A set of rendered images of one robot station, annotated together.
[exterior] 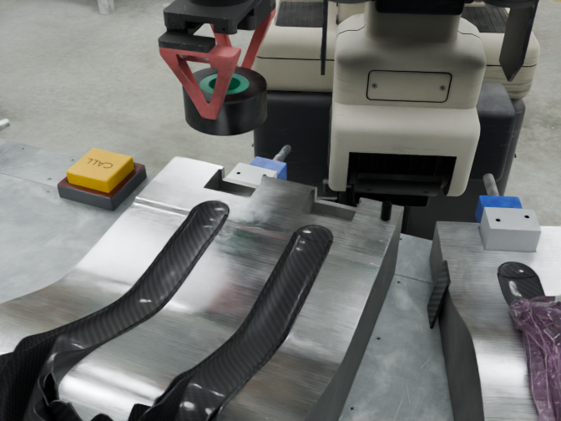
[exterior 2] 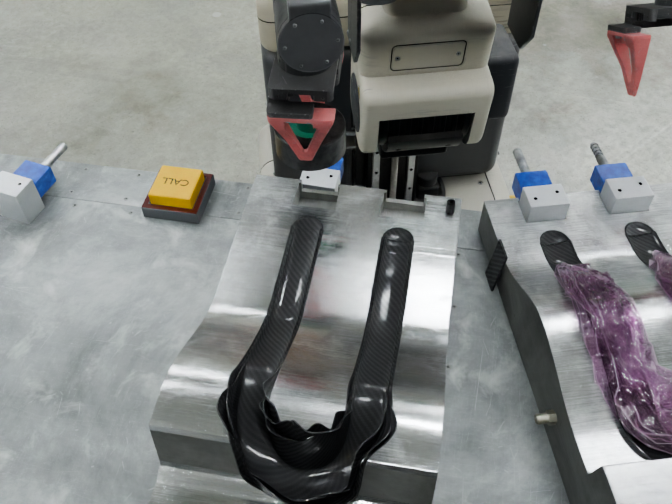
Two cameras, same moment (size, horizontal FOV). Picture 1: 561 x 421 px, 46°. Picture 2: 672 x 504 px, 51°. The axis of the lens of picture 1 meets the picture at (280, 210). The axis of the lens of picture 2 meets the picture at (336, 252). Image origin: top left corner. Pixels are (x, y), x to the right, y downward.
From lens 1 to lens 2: 0.27 m
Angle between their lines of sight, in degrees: 15
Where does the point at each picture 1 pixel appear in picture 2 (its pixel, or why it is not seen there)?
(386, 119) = (411, 88)
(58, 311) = (229, 343)
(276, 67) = not seen: hidden behind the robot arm
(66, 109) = (17, 55)
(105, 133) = (71, 79)
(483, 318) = (540, 288)
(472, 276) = (521, 248)
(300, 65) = not seen: hidden behind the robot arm
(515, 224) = (549, 200)
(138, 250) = (260, 273)
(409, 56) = (427, 29)
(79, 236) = (179, 254)
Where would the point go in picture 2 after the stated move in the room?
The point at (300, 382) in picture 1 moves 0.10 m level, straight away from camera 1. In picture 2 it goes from (428, 367) to (406, 288)
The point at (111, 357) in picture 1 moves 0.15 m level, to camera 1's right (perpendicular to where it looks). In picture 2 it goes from (294, 376) to (446, 349)
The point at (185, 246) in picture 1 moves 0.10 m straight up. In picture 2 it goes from (296, 263) to (291, 202)
